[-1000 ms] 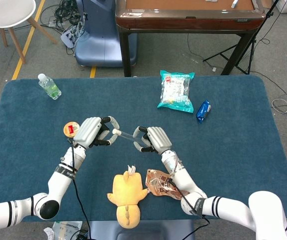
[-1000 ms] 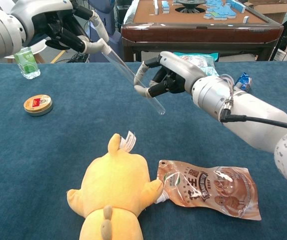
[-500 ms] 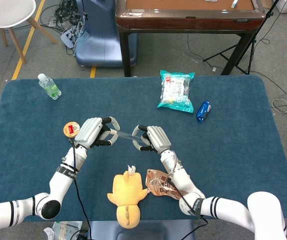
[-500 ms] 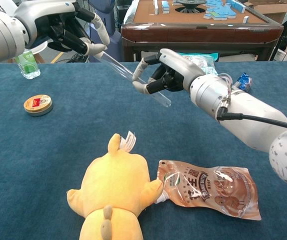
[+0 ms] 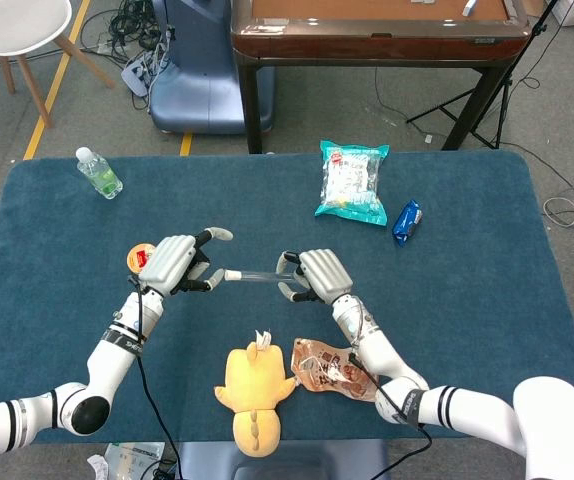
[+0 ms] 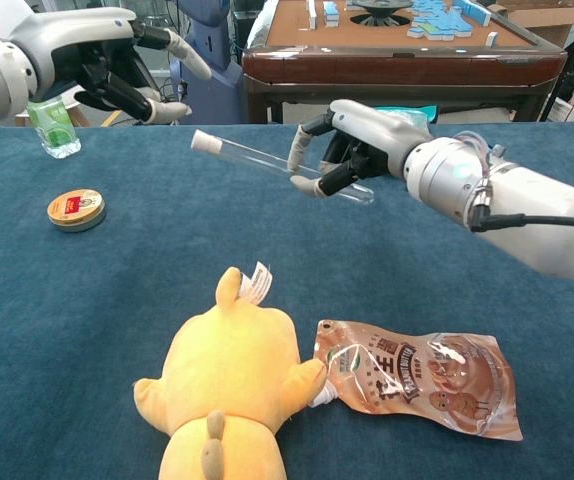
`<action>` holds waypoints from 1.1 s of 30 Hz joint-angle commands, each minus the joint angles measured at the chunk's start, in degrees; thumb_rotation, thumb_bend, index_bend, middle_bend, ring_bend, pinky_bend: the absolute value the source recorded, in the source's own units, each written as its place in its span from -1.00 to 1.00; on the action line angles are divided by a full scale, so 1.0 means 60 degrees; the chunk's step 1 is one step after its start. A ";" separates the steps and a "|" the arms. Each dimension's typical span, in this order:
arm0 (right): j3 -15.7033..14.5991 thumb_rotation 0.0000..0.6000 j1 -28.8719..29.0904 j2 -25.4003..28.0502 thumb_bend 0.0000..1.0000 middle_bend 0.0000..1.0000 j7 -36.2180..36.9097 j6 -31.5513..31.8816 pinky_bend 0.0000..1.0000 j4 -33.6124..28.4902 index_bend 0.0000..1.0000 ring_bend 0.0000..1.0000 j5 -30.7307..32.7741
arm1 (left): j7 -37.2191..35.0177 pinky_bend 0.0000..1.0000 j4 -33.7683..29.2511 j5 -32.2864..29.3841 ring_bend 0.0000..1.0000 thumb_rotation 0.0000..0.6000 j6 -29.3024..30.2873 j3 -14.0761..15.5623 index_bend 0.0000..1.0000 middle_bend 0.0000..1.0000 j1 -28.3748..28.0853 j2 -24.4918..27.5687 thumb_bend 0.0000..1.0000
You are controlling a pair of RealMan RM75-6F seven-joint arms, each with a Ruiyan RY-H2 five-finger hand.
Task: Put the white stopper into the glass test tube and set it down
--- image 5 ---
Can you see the round orange tin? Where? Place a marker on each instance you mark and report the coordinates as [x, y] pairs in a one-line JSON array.
[[134, 257]]

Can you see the dark blue table mat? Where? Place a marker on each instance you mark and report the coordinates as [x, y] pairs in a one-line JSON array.
[[267, 210]]

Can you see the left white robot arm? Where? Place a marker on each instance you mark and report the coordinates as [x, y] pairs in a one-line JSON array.
[[117, 350]]

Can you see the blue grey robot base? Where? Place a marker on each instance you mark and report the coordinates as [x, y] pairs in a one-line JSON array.
[[202, 90]]

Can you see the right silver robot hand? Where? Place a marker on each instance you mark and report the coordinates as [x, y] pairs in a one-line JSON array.
[[324, 275]]

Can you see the transparent glass test tube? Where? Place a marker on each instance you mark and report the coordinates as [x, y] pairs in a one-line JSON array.
[[262, 275]]

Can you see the grey power strip with plugs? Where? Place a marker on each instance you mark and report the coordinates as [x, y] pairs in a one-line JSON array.
[[134, 75]]

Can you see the black tripod stand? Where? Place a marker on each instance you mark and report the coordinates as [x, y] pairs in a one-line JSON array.
[[537, 26]]

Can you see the clear bottle with green label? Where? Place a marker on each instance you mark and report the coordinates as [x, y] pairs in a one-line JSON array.
[[99, 175]]

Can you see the blue cookie packet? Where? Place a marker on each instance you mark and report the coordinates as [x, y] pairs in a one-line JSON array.
[[407, 222]]

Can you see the white chair with wooden legs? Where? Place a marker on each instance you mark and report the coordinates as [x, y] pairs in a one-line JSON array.
[[12, 20]]

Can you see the clear plastic bag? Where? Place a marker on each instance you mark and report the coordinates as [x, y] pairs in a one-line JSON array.
[[132, 457]]

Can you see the yellow plush toy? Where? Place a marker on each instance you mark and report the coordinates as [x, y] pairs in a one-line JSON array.
[[257, 380]]

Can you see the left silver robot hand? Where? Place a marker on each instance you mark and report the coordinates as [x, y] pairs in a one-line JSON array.
[[167, 260]]

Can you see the white mahjong tile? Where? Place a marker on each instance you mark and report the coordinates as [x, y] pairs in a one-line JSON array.
[[469, 6]]

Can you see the brown mahjong table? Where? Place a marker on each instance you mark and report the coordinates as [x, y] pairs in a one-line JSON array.
[[367, 45]]

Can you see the brown peanut snack bag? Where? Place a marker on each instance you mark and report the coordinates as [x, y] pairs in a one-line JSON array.
[[317, 370]]

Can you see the teal snack bag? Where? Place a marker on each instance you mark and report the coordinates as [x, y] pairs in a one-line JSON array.
[[352, 185]]

